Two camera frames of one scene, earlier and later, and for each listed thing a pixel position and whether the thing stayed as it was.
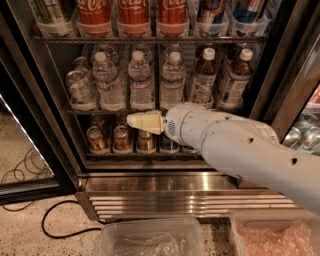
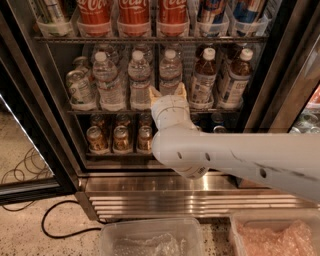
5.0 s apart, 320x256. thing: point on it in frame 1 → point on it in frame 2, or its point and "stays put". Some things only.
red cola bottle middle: x=134 y=17 stays put
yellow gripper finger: x=149 y=121 → x=153 y=94
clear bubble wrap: x=162 y=244 stays put
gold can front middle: x=121 y=144 stays put
